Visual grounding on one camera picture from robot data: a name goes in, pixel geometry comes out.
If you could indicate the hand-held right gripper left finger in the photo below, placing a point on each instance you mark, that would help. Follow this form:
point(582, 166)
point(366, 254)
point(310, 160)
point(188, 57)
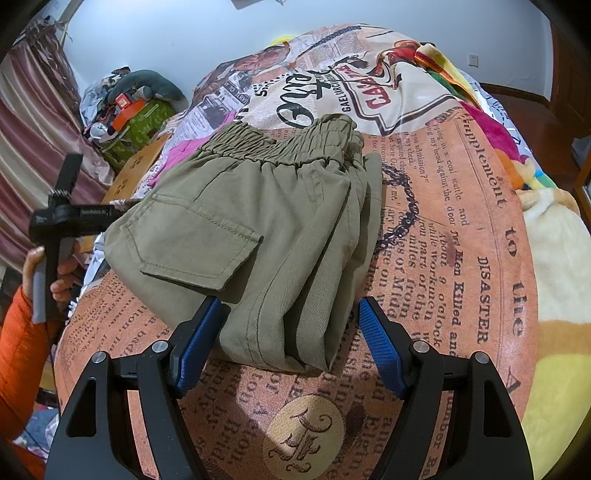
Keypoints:
point(198, 346)

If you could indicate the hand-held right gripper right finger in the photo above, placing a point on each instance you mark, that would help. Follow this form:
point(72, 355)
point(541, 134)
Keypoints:
point(381, 341)

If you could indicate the olive green pants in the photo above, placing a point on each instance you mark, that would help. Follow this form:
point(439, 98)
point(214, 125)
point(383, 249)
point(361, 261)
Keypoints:
point(286, 221)

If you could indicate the person's left forearm orange sleeve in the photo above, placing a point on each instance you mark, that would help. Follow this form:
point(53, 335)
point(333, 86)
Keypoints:
point(18, 360)

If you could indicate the person's left hand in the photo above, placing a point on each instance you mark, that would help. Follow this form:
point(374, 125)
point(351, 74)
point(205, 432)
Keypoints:
point(64, 284)

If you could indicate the striped pink curtain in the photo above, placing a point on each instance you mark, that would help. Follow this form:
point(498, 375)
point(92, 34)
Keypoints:
point(27, 138)

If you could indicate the brown cardboard box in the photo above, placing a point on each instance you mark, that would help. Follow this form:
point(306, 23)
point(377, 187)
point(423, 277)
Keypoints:
point(134, 170)

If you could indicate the newspaper print blanket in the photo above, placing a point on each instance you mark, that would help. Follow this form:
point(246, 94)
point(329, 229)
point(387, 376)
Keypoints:
point(461, 258)

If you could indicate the silver plastic bag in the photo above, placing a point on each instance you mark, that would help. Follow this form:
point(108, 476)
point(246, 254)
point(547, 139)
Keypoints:
point(92, 99)

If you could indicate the orange packet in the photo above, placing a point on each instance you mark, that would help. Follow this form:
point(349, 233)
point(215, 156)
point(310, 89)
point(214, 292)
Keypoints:
point(127, 110)

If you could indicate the green patterned bag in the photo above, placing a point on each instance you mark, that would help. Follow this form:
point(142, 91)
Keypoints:
point(147, 124)

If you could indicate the pink cloth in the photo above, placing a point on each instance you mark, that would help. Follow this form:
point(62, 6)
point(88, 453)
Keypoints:
point(178, 154)

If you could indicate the dark green plush toy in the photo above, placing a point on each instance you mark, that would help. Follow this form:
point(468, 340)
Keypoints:
point(157, 83)

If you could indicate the blue cloth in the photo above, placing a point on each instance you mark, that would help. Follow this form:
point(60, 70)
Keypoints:
point(41, 429)

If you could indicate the colourful fleece blanket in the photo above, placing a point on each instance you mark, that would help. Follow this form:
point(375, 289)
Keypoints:
point(554, 258)

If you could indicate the yellow round object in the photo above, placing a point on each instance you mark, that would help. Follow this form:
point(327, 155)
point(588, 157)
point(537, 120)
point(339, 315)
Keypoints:
point(279, 40)

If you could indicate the brown wooden door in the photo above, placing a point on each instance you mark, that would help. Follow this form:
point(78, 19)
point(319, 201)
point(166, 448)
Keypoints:
point(572, 83)

